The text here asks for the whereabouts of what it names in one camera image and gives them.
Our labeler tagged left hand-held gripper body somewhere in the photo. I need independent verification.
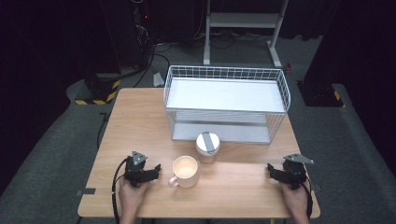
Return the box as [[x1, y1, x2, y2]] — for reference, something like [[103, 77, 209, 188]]
[[123, 150, 151, 189]]

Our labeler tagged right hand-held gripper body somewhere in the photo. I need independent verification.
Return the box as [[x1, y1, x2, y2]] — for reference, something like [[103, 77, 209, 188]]
[[280, 153, 315, 190]]

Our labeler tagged cream ceramic mug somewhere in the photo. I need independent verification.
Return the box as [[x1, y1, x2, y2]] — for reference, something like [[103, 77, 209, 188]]
[[168, 155, 200, 189]]

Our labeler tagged white tumbler with grey lid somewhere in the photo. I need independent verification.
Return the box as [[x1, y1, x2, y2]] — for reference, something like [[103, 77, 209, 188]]
[[195, 131, 221, 164]]

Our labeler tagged white wire shelf rack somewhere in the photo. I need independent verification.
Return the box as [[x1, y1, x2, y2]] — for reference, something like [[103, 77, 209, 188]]
[[163, 64, 292, 146]]

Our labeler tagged person's left hand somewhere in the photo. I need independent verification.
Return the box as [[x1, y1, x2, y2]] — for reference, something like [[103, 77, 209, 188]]
[[119, 177, 151, 216]]

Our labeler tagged person's right hand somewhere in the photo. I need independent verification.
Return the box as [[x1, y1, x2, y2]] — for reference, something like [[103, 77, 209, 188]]
[[280, 179, 312, 217]]

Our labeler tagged black yellow striped base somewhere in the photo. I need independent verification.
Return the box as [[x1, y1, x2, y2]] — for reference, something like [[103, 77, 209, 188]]
[[74, 72, 121, 106], [296, 79, 347, 108]]

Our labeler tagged white power adapter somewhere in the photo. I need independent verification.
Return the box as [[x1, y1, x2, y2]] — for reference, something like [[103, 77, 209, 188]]
[[152, 72, 165, 88]]

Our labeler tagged dark equipment rack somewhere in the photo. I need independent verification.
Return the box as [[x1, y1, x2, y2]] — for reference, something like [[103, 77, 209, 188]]
[[129, 0, 157, 70]]

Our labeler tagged white metal stand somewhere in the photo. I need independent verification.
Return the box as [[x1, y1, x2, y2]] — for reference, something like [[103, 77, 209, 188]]
[[202, 0, 290, 68]]

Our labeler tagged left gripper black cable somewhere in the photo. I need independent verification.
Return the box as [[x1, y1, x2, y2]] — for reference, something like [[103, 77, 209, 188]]
[[111, 158, 129, 224]]

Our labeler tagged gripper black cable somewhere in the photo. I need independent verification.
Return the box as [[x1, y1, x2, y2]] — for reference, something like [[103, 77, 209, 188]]
[[111, 158, 129, 224], [300, 175, 314, 219]]

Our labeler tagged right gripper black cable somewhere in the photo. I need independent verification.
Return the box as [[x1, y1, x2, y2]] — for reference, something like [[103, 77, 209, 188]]
[[300, 175, 314, 219]]

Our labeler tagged black floor cable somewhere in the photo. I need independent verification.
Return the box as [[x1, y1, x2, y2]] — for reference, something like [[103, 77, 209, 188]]
[[96, 111, 111, 150]]

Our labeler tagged black cable to adapter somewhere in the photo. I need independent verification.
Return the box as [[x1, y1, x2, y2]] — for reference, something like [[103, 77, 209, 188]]
[[133, 43, 172, 89]]

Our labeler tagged tangle of floor cables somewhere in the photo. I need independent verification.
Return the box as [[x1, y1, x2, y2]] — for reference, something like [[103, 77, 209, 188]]
[[192, 30, 273, 50]]

